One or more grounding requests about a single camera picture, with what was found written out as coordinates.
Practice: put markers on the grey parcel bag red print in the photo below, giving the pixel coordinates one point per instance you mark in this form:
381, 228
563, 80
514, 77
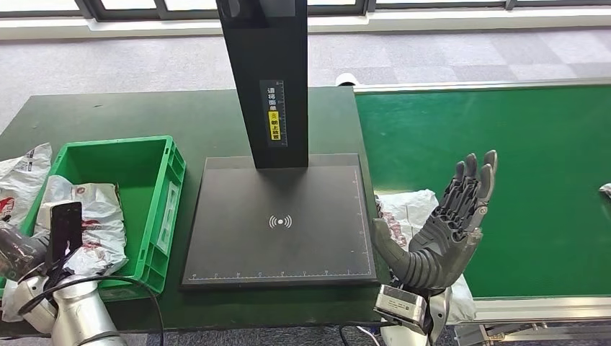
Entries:
406, 205
606, 190
19, 181
100, 224

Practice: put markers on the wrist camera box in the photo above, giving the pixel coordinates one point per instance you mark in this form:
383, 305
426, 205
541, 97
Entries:
401, 305
67, 229

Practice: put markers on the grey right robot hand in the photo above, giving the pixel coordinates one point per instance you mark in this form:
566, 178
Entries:
444, 248

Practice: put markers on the white window sill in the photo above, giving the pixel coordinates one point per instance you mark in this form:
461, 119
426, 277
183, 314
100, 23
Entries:
429, 21

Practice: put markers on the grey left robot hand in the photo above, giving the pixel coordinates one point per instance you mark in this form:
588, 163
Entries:
24, 253

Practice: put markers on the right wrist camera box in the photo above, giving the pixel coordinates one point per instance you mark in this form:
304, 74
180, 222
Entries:
401, 305

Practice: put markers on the green plastic crate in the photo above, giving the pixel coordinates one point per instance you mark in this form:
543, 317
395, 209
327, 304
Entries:
133, 167

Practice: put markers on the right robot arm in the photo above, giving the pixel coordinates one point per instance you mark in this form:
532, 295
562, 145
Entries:
439, 310

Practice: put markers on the black inbound scanner machine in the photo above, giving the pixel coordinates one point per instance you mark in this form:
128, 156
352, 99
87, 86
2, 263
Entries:
229, 229

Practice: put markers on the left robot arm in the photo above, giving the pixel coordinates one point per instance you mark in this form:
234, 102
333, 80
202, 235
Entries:
81, 310

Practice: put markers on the aluminium conveyor frame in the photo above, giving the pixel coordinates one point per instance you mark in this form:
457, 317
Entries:
525, 310

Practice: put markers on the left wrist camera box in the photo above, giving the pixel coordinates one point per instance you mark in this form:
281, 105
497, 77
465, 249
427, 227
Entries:
67, 229

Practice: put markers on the green conveyor belt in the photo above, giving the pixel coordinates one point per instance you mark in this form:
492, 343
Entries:
525, 191

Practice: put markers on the dark green table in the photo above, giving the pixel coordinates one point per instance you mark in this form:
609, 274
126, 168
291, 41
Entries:
119, 114

